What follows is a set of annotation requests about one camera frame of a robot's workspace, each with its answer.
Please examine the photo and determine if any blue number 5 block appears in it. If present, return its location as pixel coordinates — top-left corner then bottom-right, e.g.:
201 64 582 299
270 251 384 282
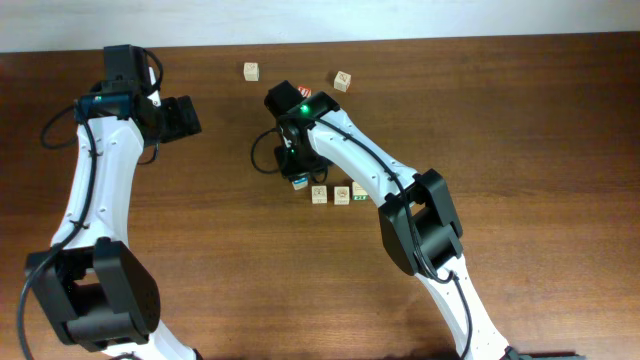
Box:
291 176 309 191

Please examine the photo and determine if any wooden block ice cream picture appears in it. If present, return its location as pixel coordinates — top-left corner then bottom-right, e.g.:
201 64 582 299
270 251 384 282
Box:
311 185 328 204

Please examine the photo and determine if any wooden block blue side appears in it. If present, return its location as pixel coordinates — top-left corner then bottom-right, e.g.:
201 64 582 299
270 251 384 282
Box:
334 186 351 205

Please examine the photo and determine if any wooden block green side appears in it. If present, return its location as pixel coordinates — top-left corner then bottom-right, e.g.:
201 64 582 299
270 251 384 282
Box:
351 182 369 201

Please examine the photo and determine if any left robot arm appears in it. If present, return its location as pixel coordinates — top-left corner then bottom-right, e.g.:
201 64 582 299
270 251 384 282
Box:
20 45 201 360

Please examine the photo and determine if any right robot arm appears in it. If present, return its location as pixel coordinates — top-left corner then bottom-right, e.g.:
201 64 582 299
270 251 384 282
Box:
264 81 517 360

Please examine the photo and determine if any red U wooden block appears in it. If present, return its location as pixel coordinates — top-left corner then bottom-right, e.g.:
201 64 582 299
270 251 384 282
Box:
298 86 312 98

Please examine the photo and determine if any plain wooden block far left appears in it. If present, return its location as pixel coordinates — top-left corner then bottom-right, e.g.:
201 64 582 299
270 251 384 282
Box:
243 62 260 82

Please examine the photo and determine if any plain wooden block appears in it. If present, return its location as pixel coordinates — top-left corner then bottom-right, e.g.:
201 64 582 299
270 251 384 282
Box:
243 62 260 82
333 71 352 92

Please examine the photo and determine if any plain wooden block far right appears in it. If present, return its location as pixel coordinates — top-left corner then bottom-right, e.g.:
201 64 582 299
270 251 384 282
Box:
333 71 352 92

